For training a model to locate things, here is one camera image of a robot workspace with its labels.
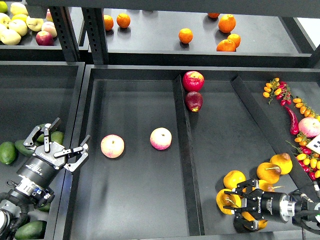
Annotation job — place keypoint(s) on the dark red apple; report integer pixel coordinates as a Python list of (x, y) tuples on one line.
[(193, 101)]

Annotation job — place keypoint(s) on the yellow pear under arm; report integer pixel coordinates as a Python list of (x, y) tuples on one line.
[(263, 185)]

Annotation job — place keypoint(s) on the red apple on shelf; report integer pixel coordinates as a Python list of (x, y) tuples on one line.
[(44, 38)]

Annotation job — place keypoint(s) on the bright red apple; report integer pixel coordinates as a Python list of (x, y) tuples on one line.
[(193, 81)]

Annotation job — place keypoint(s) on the pink apple right bin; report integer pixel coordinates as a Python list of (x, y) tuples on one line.
[(309, 126)]

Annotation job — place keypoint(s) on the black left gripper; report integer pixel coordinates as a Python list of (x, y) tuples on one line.
[(42, 163)]

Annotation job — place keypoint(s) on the orange tomato bunch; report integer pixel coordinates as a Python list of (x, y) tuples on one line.
[(305, 109)]

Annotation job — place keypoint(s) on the bright green lime avocado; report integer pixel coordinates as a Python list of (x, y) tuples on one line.
[(8, 153)]

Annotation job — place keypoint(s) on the yellow lemon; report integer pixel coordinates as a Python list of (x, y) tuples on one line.
[(20, 16)]

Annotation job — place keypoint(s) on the yellow orange pear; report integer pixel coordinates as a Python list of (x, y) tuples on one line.
[(228, 200)]

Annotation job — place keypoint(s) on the dark green avocado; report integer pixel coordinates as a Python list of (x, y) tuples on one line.
[(44, 208)]

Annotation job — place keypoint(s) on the cherry tomato bunch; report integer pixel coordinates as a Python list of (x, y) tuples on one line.
[(308, 159), (279, 90)]

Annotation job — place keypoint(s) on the cherry tomato bunch bottom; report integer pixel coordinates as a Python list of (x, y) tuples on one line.
[(308, 159)]

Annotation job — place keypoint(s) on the yellow pear bottom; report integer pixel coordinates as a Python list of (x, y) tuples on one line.
[(261, 223)]

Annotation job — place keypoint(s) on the pale yellow apple front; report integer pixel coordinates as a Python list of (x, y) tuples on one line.
[(10, 37)]

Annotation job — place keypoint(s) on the yellow pear with brown top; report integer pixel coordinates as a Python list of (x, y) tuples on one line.
[(284, 161)]

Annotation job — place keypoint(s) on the pink apple centre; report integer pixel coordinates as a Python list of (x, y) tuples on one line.
[(161, 138)]

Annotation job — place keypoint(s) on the cherry tomato bunch top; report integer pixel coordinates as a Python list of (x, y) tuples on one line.
[(279, 90)]

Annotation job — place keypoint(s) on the black perforated shelf post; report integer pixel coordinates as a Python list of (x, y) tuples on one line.
[(95, 29)]

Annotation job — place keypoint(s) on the red chili pepper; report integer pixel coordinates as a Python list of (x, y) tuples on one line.
[(294, 128)]

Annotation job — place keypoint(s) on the dark avocado middle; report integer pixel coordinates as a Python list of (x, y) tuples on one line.
[(19, 145)]

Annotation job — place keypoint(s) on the yellow pear left of pile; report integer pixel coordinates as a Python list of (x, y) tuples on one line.
[(233, 178)]

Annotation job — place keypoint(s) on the pink apple left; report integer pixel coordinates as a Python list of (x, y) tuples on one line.
[(112, 146)]

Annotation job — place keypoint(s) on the pink apple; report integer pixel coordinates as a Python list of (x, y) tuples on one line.
[(161, 138), (112, 146)]

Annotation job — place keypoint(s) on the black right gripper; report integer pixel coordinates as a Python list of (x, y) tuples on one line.
[(264, 205)]

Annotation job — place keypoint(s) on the green avocado right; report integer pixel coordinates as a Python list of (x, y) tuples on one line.
[(58, 137)]

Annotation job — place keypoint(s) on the white label card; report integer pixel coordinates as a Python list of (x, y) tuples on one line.
[(314, 144)]

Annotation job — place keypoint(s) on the pale apple left edge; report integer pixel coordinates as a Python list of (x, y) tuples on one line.
[(4, 19)]

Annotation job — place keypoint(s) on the yellow pear of pile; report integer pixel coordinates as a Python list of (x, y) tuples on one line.
[(269, 172), (233, 178)]

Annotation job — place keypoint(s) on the pale yellow apple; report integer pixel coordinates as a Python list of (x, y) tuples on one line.
[(10, 37), (18, 26)]

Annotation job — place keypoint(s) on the black upper left shelf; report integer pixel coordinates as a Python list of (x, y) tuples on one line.
[(29, 50)]

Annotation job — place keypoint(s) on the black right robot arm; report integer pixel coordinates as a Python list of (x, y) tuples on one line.
[(306, 211)]

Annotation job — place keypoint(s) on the pink peach on shelf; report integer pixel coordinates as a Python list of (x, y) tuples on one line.
[(49, 27)]

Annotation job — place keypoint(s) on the yellow apple with stem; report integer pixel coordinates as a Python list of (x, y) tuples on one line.
[(34, 24)]

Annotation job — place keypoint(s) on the yellow pear middle of pile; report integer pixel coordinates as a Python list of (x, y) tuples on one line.
[(269, 172)]

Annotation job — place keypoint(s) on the avocado bottom right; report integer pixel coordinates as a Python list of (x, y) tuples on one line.
[(34, 230)]

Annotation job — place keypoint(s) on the green avocado top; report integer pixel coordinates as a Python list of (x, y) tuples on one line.
[(45, 130)]

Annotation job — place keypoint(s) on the black centre divided tray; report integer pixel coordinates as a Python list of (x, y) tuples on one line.
[(150, 194)]

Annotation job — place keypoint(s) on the black left tray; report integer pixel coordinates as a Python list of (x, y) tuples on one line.
[(37, 92)]

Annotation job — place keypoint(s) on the pale yellow apple middle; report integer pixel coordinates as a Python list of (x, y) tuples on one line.
[(18, 26)]

